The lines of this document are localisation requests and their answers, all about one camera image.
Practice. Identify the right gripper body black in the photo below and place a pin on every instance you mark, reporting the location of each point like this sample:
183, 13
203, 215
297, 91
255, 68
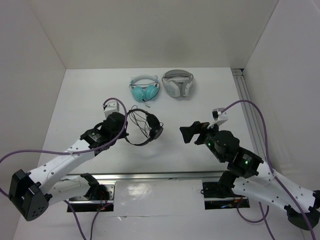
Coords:
206, 136

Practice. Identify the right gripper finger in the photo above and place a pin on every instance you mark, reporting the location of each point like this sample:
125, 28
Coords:
195, 128
188, 134

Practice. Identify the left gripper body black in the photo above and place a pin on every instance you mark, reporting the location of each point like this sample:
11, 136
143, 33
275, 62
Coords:
124, 134

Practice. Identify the black headphones with cable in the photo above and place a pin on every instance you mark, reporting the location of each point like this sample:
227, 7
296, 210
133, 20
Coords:
148, 123

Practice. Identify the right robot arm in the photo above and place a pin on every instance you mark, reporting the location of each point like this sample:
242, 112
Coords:
249, 175

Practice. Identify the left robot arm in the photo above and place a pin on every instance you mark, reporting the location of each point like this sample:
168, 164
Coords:
34, 191

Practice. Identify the grey white headphones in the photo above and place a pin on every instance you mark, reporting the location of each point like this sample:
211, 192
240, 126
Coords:
178, 82

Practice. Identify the teal headphones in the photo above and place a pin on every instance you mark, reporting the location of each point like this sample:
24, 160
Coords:
146, 91

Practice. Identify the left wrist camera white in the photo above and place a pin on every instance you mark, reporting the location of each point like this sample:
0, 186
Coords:
110, 107

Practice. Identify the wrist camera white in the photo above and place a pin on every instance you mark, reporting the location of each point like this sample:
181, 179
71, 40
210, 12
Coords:
219, 117
110, 107

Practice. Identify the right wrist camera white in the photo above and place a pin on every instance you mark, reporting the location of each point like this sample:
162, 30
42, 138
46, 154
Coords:
219, 117

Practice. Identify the aluminium rail front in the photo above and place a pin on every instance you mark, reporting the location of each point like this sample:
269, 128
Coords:
158, 176

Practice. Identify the aluminium rail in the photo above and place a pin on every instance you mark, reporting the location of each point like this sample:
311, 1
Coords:
158, 176
251, 115

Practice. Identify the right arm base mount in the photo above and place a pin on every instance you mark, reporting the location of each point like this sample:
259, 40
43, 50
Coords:
215, 198

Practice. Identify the aluminium rail right side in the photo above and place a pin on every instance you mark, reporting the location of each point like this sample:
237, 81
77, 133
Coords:
251, 115

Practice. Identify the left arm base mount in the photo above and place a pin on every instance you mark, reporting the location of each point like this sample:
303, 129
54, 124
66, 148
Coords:
103, 199

